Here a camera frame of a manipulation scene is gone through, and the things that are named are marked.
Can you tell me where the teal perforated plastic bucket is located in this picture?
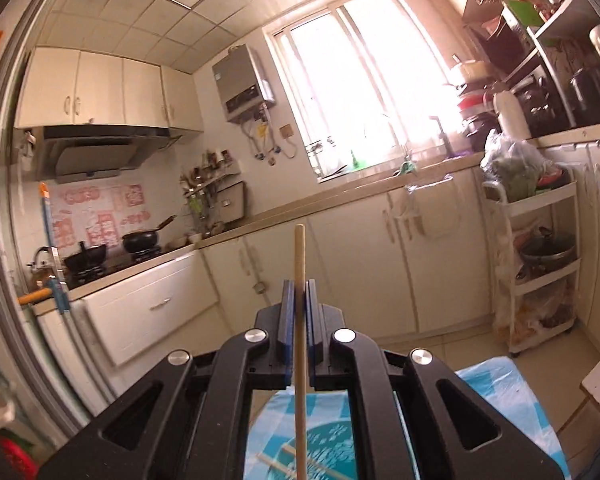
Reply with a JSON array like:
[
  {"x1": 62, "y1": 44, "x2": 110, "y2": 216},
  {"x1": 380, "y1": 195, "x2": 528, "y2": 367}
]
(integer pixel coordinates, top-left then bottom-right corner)
[{"x1": 274, "y1": 419, "x2": 358, "y2": 480}]

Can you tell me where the black frying pan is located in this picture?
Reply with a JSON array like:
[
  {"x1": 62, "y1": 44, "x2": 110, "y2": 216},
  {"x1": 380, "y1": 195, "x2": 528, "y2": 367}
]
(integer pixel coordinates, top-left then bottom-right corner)
[{"x1": 122, "y1": 214, "x2": 176, "y2": 254}]

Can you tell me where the blue white checkered tablecloth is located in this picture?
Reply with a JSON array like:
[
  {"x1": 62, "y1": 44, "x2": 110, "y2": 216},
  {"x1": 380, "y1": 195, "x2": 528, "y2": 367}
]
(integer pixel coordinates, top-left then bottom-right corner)
[{"x1": 244, "y1": 356, "x2": 571, "y2": 479}]

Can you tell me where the black wok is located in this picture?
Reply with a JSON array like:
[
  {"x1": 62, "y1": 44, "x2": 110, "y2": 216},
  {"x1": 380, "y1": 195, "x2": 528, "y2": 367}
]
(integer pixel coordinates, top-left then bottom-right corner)
[{"x1": 64, "y1": 240, "x2": 108, "y2": 274}]

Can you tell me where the blue mop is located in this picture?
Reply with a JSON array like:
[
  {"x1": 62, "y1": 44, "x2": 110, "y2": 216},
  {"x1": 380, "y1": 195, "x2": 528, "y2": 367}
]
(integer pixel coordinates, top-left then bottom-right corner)
[{"x1": 38, "y1": 182, "x2": 70, "y2": 314}]

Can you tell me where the grey gas water heater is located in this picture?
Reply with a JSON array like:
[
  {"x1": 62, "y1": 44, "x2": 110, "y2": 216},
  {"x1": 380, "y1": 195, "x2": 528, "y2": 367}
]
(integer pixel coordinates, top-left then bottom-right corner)
[{"x1": 212, "y1": 44, "x2": 275, "y2": 124}]

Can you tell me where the metal kettle on stove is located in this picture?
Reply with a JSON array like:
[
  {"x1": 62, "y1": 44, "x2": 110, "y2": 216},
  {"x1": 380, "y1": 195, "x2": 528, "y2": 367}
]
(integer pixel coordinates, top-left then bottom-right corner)
[{"x1": 28, "y1": 246, "x2": 56, "y2": 290}]

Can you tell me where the white rolling storage cart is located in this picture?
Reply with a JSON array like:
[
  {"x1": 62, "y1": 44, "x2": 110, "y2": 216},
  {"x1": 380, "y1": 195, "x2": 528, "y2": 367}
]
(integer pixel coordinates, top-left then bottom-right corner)
[{"x1": 482, "y1": 166, "x2": 581, "y2": 359}]

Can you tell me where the plastic bag of vegetables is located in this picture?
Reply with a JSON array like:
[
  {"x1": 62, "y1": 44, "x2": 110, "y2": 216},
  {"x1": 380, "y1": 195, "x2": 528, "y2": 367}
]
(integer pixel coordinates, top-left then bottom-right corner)
[{"x1": 480, "y1": 129, "x2": 560, "y2": 203}]

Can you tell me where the black range hood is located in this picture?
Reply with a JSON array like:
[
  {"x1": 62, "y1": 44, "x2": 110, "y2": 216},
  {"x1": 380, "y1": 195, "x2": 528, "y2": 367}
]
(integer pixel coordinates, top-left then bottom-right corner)
[{"x1": 33, "y1": 124, "x2": 178, "y2": 183}]

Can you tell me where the white thermos jug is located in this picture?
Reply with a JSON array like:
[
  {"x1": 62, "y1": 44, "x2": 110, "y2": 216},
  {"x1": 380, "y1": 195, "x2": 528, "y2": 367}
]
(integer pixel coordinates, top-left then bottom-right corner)
[{"x1": 493, "y1": 90, "x2": 531, "y2": 141}]

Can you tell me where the black microwave oven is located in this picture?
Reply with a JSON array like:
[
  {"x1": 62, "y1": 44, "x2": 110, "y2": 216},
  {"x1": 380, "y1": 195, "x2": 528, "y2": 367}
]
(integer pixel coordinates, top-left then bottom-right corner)
[{"x1": 469, "y1": 15, "x2": 529, "y2": 74}]

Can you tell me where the white countertop shelf rack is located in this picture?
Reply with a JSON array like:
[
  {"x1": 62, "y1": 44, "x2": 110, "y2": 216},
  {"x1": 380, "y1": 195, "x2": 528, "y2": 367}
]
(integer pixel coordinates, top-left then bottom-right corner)
[{"x1": 502, "y1": 0, "x2": 600, "y2": 136}]

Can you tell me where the wall utensil rack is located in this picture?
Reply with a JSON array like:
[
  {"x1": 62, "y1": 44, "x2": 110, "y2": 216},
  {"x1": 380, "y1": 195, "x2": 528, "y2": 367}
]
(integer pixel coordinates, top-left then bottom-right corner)
[{"x1": 180, "y1": 150, "x2": 247, "y2": 238}]

